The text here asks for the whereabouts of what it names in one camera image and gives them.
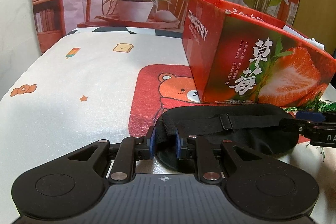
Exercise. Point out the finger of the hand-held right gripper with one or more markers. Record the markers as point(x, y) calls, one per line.
point(309, 116)
point(294, 124)

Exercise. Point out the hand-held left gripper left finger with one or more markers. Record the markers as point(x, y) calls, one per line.
point(151, 142)

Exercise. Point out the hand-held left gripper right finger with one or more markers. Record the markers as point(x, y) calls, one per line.
point(179, 144)

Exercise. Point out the black eye mask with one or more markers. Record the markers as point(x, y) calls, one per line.
point(262, 140)

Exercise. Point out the red strawberry print cardboard box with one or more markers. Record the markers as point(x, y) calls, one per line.
point(223, 56)

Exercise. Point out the wooden panel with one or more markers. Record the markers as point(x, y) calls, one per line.
point(320, 3)

